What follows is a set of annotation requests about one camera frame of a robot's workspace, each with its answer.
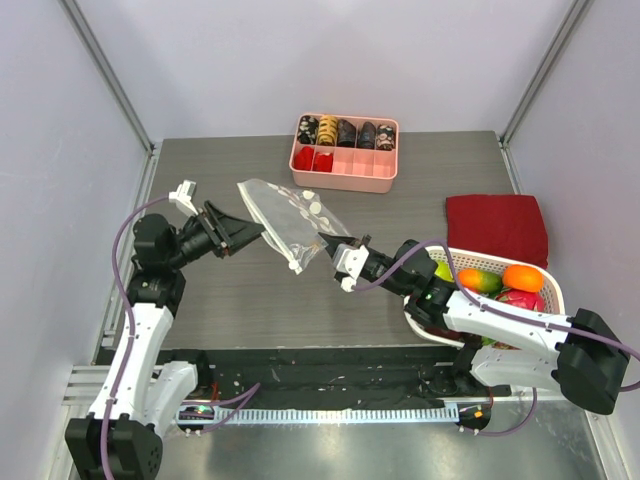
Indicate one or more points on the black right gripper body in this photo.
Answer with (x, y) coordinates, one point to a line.
(363, 241)

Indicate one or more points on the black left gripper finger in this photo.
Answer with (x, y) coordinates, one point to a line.
(241, 240)
(227, 225)

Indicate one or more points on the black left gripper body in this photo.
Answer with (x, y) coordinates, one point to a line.
(199, 240)

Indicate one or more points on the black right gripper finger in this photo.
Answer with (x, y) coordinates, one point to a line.
(331, 247)
(343, 239)

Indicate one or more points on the clear polka dot zip bag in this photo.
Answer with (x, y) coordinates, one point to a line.
(293, 220)

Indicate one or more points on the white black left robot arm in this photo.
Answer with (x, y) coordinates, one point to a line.
(121, 436)

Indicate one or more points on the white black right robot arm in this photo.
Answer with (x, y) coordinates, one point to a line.
(578, 356)

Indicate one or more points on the green pear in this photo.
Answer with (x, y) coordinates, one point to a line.
(444, 272)

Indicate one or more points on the white perforated fruit basket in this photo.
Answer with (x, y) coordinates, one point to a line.
(549, 299)

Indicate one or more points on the red item compartment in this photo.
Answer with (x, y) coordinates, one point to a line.
(323, 162)
(303, 160)

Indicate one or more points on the red item left compartment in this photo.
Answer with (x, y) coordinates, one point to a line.
(303, 160)

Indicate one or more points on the pink divided organizer box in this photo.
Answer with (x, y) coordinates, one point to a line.
(354, 169)

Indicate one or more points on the yellow black patterned roll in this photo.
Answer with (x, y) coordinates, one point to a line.
(327, 130)

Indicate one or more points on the dark brown sock roll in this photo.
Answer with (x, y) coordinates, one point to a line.
(346, 134)

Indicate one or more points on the orange green mango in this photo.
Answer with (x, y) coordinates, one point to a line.
(480, 281)

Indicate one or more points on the black dotted sock roll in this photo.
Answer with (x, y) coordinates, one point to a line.
(366, 136)

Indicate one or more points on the black pink floral roll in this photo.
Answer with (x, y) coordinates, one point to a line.
(385, 137)

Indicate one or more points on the black floral sock roll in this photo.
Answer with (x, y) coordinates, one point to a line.
(307, 130)

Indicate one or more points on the folded red cloth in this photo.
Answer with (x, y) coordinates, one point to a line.
(508, 225)

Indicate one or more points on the orange tangerine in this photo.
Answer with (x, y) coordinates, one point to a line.
(523, 277)

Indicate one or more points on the pink dragon fruit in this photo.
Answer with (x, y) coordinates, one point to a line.
(522, 299)

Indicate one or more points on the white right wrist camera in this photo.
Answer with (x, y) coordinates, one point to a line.
(348, 264)

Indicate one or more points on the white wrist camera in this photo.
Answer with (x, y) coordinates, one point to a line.
(182, 197)
(348, 264)

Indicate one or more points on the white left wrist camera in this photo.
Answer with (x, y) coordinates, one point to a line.
(182, 197)

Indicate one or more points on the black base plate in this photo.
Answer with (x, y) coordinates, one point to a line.
(325, 378)

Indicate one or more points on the white slotted cable duct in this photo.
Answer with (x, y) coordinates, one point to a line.
(196, 417)

